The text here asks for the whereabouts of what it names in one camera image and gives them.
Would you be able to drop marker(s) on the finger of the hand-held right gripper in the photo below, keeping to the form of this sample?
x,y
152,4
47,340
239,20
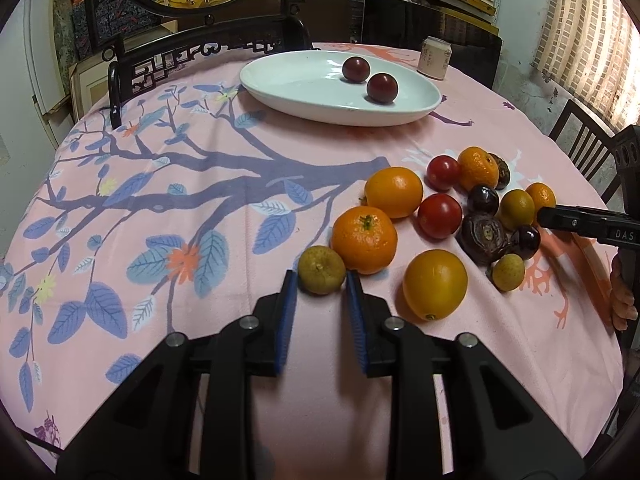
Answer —
x,y
570,219

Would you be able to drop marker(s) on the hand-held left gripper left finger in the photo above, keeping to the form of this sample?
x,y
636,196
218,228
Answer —
x,y
288,320

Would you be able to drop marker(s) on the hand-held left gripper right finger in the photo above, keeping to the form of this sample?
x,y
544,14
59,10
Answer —
x,y
357,320

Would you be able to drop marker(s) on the small orange kumquat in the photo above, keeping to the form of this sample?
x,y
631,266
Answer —
x,y
542,195

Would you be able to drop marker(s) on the yellow-green round fruit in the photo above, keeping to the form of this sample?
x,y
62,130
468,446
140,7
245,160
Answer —
x,y
517,209

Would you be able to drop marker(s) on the mandarin with green stem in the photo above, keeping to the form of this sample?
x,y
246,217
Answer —
x,y
364,240

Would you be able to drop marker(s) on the dark red plum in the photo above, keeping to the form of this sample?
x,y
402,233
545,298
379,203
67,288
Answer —
x,y
483,200
382,88
526,243
356,69

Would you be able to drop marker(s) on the large dark water chestnut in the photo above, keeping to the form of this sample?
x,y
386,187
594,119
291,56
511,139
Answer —
x,y
482,240

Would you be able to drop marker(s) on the bumpy mandarin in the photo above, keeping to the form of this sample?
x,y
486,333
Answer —
x,y
477,167

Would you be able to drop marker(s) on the red tomato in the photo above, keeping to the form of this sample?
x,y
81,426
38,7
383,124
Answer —
x,y
443,173
440,216

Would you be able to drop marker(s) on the large orange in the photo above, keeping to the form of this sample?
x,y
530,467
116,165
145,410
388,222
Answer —
x,y
393,192

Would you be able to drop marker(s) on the white oval plate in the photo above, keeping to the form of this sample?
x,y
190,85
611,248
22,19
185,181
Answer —
x,y
305,90

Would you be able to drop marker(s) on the person's right hand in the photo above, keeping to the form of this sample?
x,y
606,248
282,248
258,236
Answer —
x,y
624,300

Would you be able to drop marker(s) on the slatted dark wooden chair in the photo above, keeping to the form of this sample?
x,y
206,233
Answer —
x,y
582,140

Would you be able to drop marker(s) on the small dark water chestnut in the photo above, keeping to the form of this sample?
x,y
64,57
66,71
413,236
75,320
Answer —
x,y
503,172

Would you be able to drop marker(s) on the carved dark wooden chair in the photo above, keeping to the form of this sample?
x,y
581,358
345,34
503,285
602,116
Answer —
x,y
150,62

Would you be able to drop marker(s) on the leaning wooden picture frame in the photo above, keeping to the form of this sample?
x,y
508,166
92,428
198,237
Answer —
x,y
87,85

